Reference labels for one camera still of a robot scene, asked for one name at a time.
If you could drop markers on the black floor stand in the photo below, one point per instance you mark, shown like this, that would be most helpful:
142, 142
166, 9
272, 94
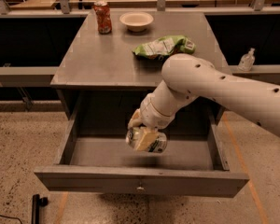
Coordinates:
37, 203

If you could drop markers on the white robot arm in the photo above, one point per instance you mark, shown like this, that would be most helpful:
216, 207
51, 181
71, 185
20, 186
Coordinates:
186, 78

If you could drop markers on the grey cabinet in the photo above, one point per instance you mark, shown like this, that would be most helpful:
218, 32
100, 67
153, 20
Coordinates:
102, 81

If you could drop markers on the clear sanitizer pump bottle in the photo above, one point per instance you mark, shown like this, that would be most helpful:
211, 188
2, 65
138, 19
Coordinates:
247, 61

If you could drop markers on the crushed green 7up can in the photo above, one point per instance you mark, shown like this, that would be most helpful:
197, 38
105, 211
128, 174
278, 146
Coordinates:
158, 146

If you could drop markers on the open grey top drawer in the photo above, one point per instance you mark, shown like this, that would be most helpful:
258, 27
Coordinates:
192, 164

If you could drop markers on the silver drawer knob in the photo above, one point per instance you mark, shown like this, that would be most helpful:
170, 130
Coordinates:
140, 188

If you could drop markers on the white paper bowl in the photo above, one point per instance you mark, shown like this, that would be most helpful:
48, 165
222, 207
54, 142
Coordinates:
136, 21

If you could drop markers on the green chip bag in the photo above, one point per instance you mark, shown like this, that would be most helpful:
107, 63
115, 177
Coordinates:
164, 47

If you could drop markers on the orange soda can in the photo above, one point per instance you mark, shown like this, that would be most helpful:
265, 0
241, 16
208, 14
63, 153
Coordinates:
102, 12

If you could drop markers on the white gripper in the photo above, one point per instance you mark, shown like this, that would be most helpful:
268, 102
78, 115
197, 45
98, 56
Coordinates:
153, 117

